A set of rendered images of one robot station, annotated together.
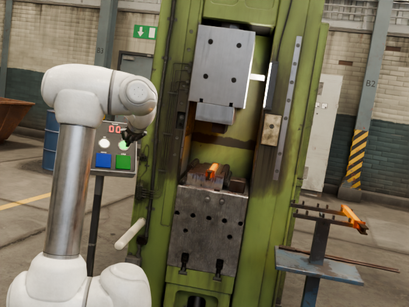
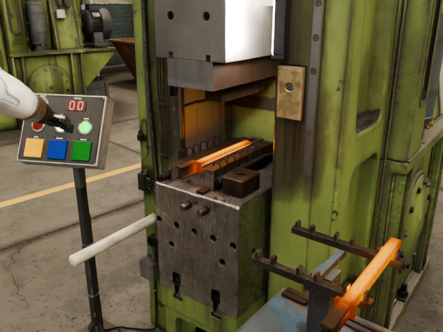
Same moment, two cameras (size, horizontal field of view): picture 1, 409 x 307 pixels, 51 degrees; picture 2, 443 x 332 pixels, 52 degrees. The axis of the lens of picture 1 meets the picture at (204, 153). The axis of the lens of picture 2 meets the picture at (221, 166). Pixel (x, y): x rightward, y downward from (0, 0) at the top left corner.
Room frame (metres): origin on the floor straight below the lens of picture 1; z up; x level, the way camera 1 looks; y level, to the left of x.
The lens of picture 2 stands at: (1.01, -0.90, 1.55)
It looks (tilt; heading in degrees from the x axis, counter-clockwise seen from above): 20 degrees down; 31
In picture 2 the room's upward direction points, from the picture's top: straight up
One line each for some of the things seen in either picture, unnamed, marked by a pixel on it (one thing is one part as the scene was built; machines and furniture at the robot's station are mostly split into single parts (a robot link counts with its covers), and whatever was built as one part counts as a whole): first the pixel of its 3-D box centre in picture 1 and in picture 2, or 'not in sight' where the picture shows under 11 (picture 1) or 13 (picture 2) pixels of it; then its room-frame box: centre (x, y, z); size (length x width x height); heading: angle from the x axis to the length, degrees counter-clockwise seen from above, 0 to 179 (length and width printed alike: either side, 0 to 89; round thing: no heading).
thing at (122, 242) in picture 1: (131, 232); (115, 238); (2.22, 0.33, 0.62); 0.44 x 0.05 x 0.05; 175
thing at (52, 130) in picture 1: (63, 140); not in sight; (6.60, 2.21, 0.44); 0.59 x 0.59 x 0.88
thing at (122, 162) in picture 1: (123, 162); (82, 151); (2.17, 0.41, 1.01); 0.07 x 0.05 x 0.07; 110
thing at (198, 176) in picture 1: (208, 173); (225, 159); (2.49, -0.04, 0.96); 0.42 x 0.20 x 0.09; 175
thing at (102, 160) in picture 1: (103, 161); (58, 149); (2.13, 0.50, 1.01); 0.07 x 0.05 x 0.07; 110
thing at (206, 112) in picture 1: (217, 112); (225, 67); (2.49, -0.04, 1.32); 0.42 x 0.20 x 0.10; 175
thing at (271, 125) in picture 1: (271, 130); (290, 93); (2.38, -0.35, 1.27); 0.09 x 0.02 x 0.17; 85
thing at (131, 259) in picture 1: (132, 264); (151, 268); (2.43, 0.33, 0.36); 0.09 x 0.07 x 0.12; 85
